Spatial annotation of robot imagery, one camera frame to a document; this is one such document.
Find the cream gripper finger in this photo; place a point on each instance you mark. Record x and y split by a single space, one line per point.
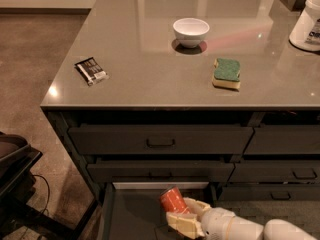
197 207
185 224

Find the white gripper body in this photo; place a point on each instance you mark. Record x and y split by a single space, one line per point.
215 222

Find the orange soda can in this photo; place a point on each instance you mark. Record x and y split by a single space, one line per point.
172 201

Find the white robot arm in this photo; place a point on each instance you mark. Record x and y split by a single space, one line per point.
197 219

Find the bottom right drawer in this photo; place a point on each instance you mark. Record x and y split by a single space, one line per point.
270 192

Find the open bottom left drawer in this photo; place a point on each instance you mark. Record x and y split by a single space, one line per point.
132 211

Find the dark drawer cabinet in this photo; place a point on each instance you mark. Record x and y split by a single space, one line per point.
263 157

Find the middle right drawer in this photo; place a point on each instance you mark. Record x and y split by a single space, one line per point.
276 171

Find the top right drawer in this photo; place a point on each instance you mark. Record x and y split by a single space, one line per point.
285 140

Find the middle left drawer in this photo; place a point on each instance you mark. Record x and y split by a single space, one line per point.
160 170

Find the top left drawer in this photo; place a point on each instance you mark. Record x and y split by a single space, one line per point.
159 139

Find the green yellow sponge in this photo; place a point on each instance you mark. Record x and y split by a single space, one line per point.
226 73

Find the black chair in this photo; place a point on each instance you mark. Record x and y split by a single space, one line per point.
17 157

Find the black snack packet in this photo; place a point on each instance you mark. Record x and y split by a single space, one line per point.
91 71

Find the white ceramic bowl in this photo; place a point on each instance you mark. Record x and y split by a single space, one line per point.
190 32

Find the white plastic canister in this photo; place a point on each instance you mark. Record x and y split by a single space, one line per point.
306 32

